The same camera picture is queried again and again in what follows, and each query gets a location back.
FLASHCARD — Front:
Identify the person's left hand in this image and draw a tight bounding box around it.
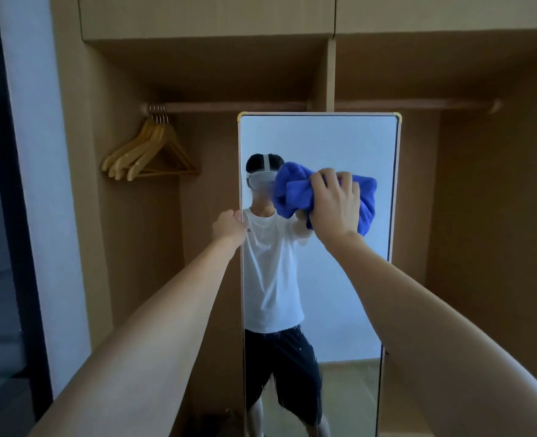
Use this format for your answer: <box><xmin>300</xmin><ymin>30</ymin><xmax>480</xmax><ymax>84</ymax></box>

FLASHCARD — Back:
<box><xmin>211</xmin><ymin>209</ymin><xmax>247</xmax><ymax>251</ymax></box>

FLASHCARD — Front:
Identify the person's right hand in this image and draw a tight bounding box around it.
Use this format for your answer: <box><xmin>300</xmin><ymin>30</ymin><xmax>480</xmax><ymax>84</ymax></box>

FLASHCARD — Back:
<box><xmin>308</xmin><ymin>168</ymin><xmax>362</xmax><ymax>244</ymax></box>

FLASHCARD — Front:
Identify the blue microfibre cloth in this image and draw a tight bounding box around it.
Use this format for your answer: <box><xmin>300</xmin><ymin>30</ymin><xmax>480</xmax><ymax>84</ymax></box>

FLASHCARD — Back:
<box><xmin>271</xmin><ymin>161</ymin><xmax>378</xmax><ymax>237</ymax></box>

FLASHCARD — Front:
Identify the tall mirror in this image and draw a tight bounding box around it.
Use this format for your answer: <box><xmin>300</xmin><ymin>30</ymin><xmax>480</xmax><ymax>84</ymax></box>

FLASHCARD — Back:
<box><xmin>237</xmin><ymin>111</ymin><xmax>403</xmax><ymax>437</ymax></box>

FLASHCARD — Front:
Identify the light wooden wardrobe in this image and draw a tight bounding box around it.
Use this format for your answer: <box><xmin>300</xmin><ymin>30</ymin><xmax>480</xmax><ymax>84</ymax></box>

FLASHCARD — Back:
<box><xmin>49</xmin><ymin>0</ymin><xmax>537</xmax><ymax>437</ymax></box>

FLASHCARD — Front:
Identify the person's right forearm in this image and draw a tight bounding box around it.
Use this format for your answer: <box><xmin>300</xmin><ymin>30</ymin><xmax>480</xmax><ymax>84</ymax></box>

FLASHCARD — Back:
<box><xmin>327</xmin><ymin>231</ymin><xmax>537</xmax><ymax>437</ymax></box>

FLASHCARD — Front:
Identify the person's left forearm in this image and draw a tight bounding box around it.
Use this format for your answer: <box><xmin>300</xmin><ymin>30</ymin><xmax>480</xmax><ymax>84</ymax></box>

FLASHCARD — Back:
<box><xmin>29</xmin><ymin>239</ymin><xmax>242</xmax><ymax>437</ymax></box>

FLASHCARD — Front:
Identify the wooden upper cabinet door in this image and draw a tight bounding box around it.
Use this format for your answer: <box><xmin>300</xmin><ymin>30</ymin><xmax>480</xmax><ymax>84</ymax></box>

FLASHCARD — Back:
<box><xmin>77</xmin><ymin>0</ymin><xmax>336</xmax><ymax>41</ymax></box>
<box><xmin>335</xmin><ymin>0</ymin><xmax>537</xmax><ymax>35</ymax></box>

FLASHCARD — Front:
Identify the black framed glass door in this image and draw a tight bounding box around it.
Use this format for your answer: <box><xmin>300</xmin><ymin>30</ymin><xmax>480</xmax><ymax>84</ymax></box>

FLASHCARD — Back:
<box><xmin>0</xmin><ymin>0</ymin><xmax>54</xmax><ymax>437</ymax></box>

